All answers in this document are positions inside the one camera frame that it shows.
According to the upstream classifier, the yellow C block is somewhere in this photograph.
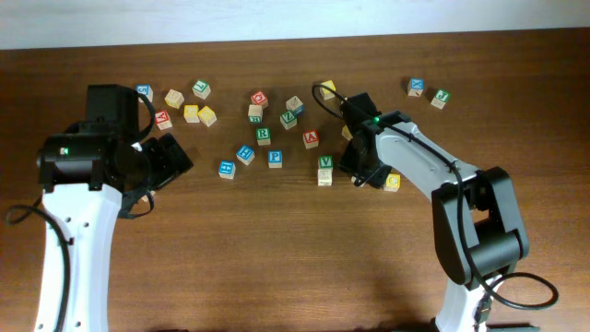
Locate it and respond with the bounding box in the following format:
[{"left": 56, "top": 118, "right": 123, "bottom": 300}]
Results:
[{"left": 383, "top": 173, "right": 401, "bottom": 192}]

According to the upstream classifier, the red A block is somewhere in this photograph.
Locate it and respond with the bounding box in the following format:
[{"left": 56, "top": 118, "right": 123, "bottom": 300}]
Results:
[{"left": 302, "top": 130, "right": 320, "bottom": 149}]

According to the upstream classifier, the green R block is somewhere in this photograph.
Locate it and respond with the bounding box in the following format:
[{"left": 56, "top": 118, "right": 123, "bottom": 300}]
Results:
[{"left": 255, "top": 127, "right": 271, "bottom": 146}]

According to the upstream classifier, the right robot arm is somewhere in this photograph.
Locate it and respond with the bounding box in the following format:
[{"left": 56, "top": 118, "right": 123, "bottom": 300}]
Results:
[{"left": 339, "top": 93, "right": 529, "bottom": 331}]

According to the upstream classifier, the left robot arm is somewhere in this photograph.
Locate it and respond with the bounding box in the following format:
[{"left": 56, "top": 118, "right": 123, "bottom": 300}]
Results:
[{"left": 35, "top": 85, "right": 193, "bottom": 331}]

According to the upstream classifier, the yellow block diamond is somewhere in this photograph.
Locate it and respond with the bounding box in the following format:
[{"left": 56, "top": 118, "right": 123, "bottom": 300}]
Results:
[{"left": 341, "top": 125, "right": 352, "bottom": 141}]

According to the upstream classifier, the green V block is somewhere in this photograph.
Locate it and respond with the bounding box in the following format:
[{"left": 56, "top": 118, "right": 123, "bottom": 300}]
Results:
[{"left": 318, "top": 155, "right": 334, "bottom": 170}]

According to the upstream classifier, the plain block below V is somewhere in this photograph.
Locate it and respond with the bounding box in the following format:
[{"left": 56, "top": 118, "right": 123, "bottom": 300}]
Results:
[{"left": 317, "top": 169, "right": 333, "bottom": 186}]

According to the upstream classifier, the red Y block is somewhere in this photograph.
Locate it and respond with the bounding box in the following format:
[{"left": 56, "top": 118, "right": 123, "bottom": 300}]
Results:
[{"left": 155, "top": 110, "right": 172, "bottom": 130}]

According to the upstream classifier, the yellow block left pair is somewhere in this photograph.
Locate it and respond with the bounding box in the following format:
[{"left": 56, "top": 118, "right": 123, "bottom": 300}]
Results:
[{"left": 183, "top": 104, "right": 200, "bottom": 124}]

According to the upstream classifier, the yellow block pair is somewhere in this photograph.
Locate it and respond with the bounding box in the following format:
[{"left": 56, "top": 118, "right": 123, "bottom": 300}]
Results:
[
  {"left": 183, "top": 104, "right": 200, "bottom": 124},
  {"left": 197, "top": 106, "right": 217, "bottom": 127}
]

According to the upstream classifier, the yellow block right pair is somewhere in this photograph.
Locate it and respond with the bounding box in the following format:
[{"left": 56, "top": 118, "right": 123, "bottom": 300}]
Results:
[{"left": 197, "top": 106, "right": 217, "bottom": 127}]

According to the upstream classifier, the blue H block lower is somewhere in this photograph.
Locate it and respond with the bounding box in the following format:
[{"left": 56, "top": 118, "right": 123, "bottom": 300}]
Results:
[{"left": 218, "top": 160, "right": 236, "bottom": 180}]

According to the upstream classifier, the blue h block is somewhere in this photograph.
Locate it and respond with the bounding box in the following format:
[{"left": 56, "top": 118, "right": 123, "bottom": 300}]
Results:
[
  {"left": 236, "top": 145, "right": 255, "bottom": 165},
  {"left": 218, "top": 160, "right": 236, "bottom": 180}
]

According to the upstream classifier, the plain wooden block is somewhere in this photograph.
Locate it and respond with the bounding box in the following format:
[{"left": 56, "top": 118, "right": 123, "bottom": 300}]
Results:
[{"left": 164, "top": 89, "right": 184, "bottom": 109}]

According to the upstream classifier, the yellow block top centre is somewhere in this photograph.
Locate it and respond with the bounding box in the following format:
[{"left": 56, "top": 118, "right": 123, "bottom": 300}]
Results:
[{"left": 320, "top": 80, "right": 336, "bottom": 101}]

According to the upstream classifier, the blue S block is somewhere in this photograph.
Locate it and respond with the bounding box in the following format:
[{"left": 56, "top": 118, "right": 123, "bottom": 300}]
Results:
[{"left": 136, "top": 84, "right": 154, "bottom": 102}]

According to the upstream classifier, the blue H block upper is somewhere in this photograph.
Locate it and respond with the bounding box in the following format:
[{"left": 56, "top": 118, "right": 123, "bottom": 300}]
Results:
[{"left": 236, "top": 145, "right": 255, "bottom": 165}]

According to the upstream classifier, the green L block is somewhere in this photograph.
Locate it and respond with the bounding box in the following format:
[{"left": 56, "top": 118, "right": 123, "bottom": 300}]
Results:
[{"left": 192, "top": 79, "right": 211, "bottom": 100}]

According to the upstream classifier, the green Z block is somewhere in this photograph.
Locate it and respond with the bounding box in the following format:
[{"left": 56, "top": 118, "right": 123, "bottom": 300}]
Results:
[{"left": 280, "top": 111, "right": 298, "bottom": 130}]

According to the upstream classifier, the blue P block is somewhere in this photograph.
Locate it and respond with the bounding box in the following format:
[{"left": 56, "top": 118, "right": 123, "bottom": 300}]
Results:
[{"left": 267, "top": 150, "right": 283, "bottom": 169}]

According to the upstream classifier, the plain blue-sided block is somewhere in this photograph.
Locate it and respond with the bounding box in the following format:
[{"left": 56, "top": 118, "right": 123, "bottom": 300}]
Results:
[{"left": 286, "top": 96, "right": 304, "bottom": 116}]

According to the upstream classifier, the blue X block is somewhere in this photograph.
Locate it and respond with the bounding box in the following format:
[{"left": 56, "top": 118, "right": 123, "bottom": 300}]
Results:
[{"left": 407, "top": 77, "right": 425, "bottom": 97}]

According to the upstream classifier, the green-sided B block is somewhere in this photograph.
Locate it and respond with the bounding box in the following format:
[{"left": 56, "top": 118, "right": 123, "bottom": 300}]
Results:
[{"left": 248, "top": 104, "right": 264, "bottom": 124}]

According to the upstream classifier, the green J block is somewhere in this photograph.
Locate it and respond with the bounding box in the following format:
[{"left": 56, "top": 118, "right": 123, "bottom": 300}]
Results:
[{"left": 431, "top": 89, "right": 451, "bottom": 110}]

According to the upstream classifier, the red Q block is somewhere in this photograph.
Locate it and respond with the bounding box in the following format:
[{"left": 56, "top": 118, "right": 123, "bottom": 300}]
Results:
[{"left": 251, "top": 90, "right": 268, "bottom": 109}]

